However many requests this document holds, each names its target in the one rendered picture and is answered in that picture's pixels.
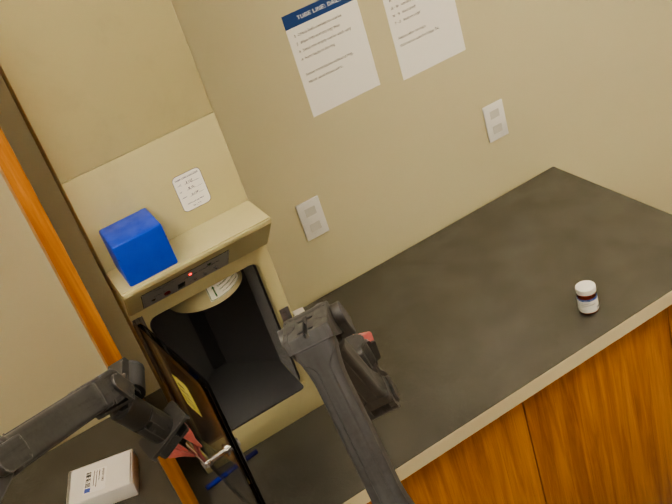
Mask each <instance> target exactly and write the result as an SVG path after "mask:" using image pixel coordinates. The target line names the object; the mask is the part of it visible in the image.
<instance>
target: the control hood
mask: <svg viewBox="0 0 672 504"><path fill-rule="evenodd" d="M271 221H272V220H271V218H270V217H269V216H268V215H267V214H265V213H264V212H263V211H261V210H260V209H259V208H258V207H256V206H255V205H254V204H252V203H251V202H250V201H248V200H247V201H245V202H243V203H241V204H239V205H237V206H235V207H233V208H232V209H230V210H228V211H226V212H224V213H222V214H220V215H218V216H216V217H214V218H212V219H210V220H208V221H206V222H204V223H202V224H200V225H198V226H196V227H195V228H193V229H191V230H189V231H187V232H185V233H183V234H181V235H179V236H177V237H175V238H173V239H171V240H169V243H170V245H171V247H172V249H173V252H174V254H175V256H176V258H177V261H178V263H177V264H175V265H173V266H171V267H169V268H167V269H165V270H163V271H161V272H159V273H157V274H156V275H154V276H152V277H150V278H148V279H146V280H144V281H142V282H140V283H138V284H136V285H134V286H133V287H131V286H130V285H129V284H128V283H127V281H126V280H125V279H124V277H123V276H122V275H121V273H120V272H119V270H118V269H117V268H115V269H113V270H111V271H109V272H107V273H108V274H107V276H108V278H109V280H110V282H111V284H112V286H113V288H114V291H115V293H116V294H117V296H118V298H119V300H120V302H121V304H122V306H123V308H124V310H125V312H126V313H127V315H128V316H133V315H134V314H136V313H138V312H140V311H142V310H144V308H143V304H142V300H141V296H142V295H144V294H146V293H148V292H150V291H152V290H153V289H155V288H157V287H159V286H161V285H163V284H165V283H167V282H169V281H170V280H172V279H174V278H176V277H178V276H180V275H182V274H184V273H186V272H187V271H189V270H191V269H193V268H195V267H197V266H199V265H201V264H203V263H204V262H206V261H208V260H210V259H212V258H214V257H216V256H218V255H220V254H222V253H223V252H225V251H227V250H229V260H228V264H230V263H232V262H234V261H236V260H237V259H239V258H241V257H243V256H245V255H247V254H249V253H251V252H252V251H254V250H256V249H258V248H260V247H262V246H264V245H266V244H267V242H268V238H269V232H270V227H271ZM228 264H227V265H228Z"/></svg>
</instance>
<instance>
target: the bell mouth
mask: <svg viewBox="0 0 672 504"><path fill-rule="evenodd" d="M241 281H242V273H241V271H238V272H236V273H234V274H233V275H231V276H229V277H227V278H225V279H223V280H221V281H220V282H218V283H216V284H214V285H212V286H210V287H208V288H207V289H205V290H203V291H201V292H199V293H197V294H195V295H194V296H192V297H190V298H188V299H186V300H184V301H182V302H181V303H179V304H177V305H175V306H173V307H171V308H170V309H171V310H173V311H175V312H179V313H194V312H199V311H203V310H206V309H209V308H211V307H213V306H215V305H217V304H219V303H221V302H223V301H224V300H226V299H227V298H228V297H230V296H231V295H232V294H233V293H234V292H235V291H236V289H237V288H238V287H239V285H240V283H241Z"/></svg>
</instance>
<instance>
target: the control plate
mask: <svg viewBox="0 0 672 504"><path fill-rule="evenodd" d="M228 260H229V250H227V251H225V252H223V253H222V254H220V255H218V256H216V257H214V258H212V259H210V260H208V261H206V262H204V263H203V264H201V265H199V266H197V267H195V268H193V269H191V270H189V271H187V272H186V273H184V274H182V275H180V276H178V277H176V278H174V279H172V280H170V281H169V282H167V283H165V284H163V285H161V286H159V287H157V288H155V289H153V290H152V291H150V292H148V293H146V294H144V295H142V296H141V300H142V304H143V308H144V309H145V308H146V307H148V306H150V305H152V304H154V303H156V302H158V301H160V300H161V299H163V298H165V297H167V296H169V295H171V294H173V293H175V292H176V291H178V290H180V289H182V288H184V287H186V286H188V285H190V284H191V283H193V282H195V281H197V280H199V279H201V278H203V277H205V276H206V275H208V274H210V273H212V272H214V271H216V270H218V269H220V268H221V267H223V266H225V265H227V264H228ZM210 262H211V264H210V265H208V266H207V264H208V263H210ZM215 266H217V269H215V268H213V267H215ZM205 271H207V272H206V273H207V274H206V275H205V274H203V272H205ZM189 273H192V274H191V275H189V276H188V274H189ZM194 277H196V280H194V279H193V280H192V278H194ZM184 281H185V286H183V287H181V288H179V289H178V285H179V284H181V283H183V282H184ZM167 291H171V293H170V294H169V295H166V296H165V295H164V293H166V292H167ZM155 298H156V300H155V301H152V302H151V300H153V299H155Z"/></svg>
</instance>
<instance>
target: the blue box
mask: <svg viewBox="0 0 672 504"><path fill-rule="evenodd" d="M99 234H100V236H101V238H102V240H103V242H104V244H105V246H106V248H107V250H108V252H109V254H110V256H111V258H112V260H113V262H114V264H115V266H116V268H117V269H118V270H119V272H120V273H121V275H122V276H123V277H124V279H125V280H126V281H127V283H128V284H129V285H130V286H131V287H133V286H134V285H136V284H138V283H140V282H142V281H144V280H146V279H148V278H150V277H152V276H154V275H156V274H157V273H159V272H161V271H163V270H165V269H167V268H169V267H171V266H173V265H175V264H177V263H178V261H177V258H176V256H175V254H174V252H173V249H172V247H171V245H170V243H169V241H168V238H167V236H166V234H165V232H164V230H163V227H162V225H161V224H160V223H159V222H158V221H157V220H156V219H155V217H154V216H153V215H152V214H151V213H150V212H149V211H148V210H147V209H146V208H143V209H141V210H139V211H137V212H135V213H133V214H131V215H129V216H127V217H125V218H123V219H121V220H119V221H117V222H115V223H113V224H111V225H109V226H107V227H105V228H103V229H101V230H99Z"/></svg>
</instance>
